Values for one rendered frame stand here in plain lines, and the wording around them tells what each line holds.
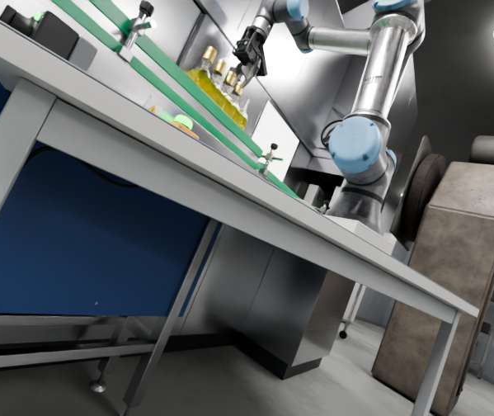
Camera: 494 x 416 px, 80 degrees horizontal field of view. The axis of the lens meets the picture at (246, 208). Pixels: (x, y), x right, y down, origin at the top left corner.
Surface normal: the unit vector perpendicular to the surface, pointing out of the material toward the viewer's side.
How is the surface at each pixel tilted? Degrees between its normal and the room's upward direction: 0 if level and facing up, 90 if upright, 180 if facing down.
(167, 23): 90
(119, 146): 90
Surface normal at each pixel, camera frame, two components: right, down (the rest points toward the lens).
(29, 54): 0.54, 0.13
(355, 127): -0.56, -0.18
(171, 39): 0.76, 0.25
